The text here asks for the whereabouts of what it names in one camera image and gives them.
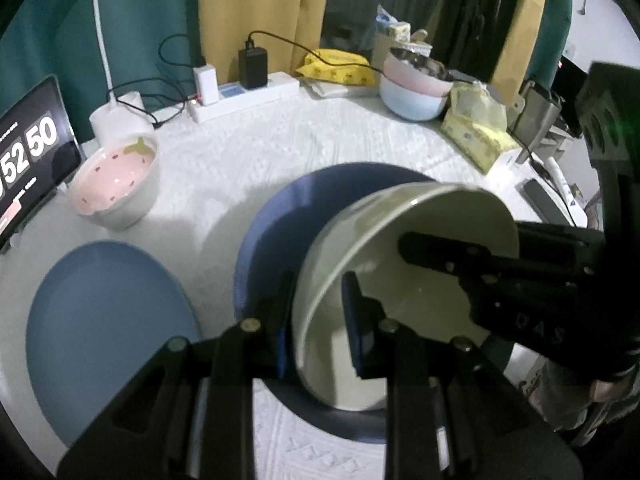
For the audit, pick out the light blue plate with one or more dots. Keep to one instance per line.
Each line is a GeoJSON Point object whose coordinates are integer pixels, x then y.
{"type": "Point", "coordinates": [110, 330]}

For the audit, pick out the cream bowl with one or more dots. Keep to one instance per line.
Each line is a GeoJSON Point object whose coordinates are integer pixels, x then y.
{"type": "Point", "coordinates": [350, 230]}

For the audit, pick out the pink bowl with metal lining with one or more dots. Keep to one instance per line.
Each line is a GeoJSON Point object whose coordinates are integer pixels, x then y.
{"type": "Point", "coordinates": [415, 77]}

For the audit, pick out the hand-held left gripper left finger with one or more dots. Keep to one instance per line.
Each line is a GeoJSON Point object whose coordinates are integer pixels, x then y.
{"type": "Point", "coordinates": [272, 320]}

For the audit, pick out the yellow tissue pack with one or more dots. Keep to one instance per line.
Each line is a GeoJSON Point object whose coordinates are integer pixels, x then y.
{"type": "Point", "coordinates": [475, 130]}

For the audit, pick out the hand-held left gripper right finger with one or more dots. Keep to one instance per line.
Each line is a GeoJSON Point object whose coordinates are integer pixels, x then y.
{"type": "Point", "coordinates": [355, 320]}

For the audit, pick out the yellow curtain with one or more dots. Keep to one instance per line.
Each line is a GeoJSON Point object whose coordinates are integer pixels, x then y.
{"type": "Point", "coordinates": [260, 0]}

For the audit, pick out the dark blue bowl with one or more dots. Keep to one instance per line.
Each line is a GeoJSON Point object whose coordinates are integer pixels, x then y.
{"type": "Point", "coordinates": [280, 220]}

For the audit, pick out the white tube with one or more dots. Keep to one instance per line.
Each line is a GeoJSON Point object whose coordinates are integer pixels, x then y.
{"type": "Point", "coordinates": [565, 182]}

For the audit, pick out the pink strawberry print bowl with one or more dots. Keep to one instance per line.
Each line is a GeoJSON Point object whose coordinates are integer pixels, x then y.
{"type": "Point", "coordinates": [115, 180]}

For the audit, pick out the yellow wet wipes packet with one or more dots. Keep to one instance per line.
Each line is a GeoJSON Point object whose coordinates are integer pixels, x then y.
{"type": "Point", "coordinates": [335, 67]}

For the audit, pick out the teal curtain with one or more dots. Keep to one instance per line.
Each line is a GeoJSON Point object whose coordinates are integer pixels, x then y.
{"type": "Point", "coordinates": [150, 10]}

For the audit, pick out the white desk lamp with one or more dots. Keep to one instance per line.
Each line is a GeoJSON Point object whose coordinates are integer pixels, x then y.
{"type": "Point", "coordinates": [102, 35]}

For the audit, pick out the white charger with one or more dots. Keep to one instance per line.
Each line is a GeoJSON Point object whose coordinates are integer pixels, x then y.
{"type": "Point", "coordinates": [206, 85]}

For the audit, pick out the black charger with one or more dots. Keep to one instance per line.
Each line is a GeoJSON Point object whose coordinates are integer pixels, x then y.
{"type": "Point", "coordinates": [252, 67]}

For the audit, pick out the white textured tablecloth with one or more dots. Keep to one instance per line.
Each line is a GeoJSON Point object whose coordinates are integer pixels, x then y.
{"type": "Point", "coordinates": [300, 140]}

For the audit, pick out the tablet showing clock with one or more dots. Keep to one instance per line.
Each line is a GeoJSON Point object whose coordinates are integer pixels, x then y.
{"type": "Point", "coordinates": [30, 160]}

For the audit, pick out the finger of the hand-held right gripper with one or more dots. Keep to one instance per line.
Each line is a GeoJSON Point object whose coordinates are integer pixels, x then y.
{"type": "Point", "coordinates": [555, 240]}
{"type": "Point", "coordinates": [440, 255]}

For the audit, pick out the white folded napkin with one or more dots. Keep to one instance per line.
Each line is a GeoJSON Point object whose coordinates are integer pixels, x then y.
{"type": "Point", "coordinates": [325, 89]}

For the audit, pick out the black phone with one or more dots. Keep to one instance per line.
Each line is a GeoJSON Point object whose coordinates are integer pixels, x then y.
{"type": "Point", "coordinates": [545, 200]}

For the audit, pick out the white power strip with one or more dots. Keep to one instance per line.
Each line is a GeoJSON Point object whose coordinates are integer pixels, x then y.
{"type": "Point", "coordinates": [250, 100]}

